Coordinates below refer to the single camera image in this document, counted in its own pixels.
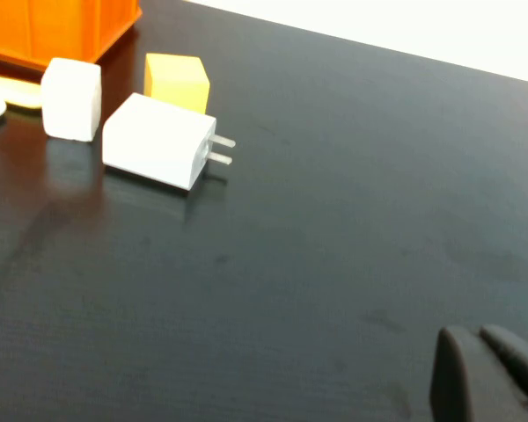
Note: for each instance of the orange plastic cutlery holder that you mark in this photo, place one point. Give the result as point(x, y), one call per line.
point(48, 26)

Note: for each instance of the yellow foam cube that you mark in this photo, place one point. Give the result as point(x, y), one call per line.
point(178, 83)

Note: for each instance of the white charger plug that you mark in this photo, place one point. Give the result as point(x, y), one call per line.
point(154, 140)

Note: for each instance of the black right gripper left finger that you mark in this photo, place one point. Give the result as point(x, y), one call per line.
point(462, 382)

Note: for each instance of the yellow plastic knife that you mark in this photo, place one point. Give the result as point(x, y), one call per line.
point(22, 94)

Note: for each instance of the white foam cube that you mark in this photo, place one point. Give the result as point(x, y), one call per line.
point(72, 101)

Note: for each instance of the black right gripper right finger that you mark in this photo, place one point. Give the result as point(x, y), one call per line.
point(523, 365)

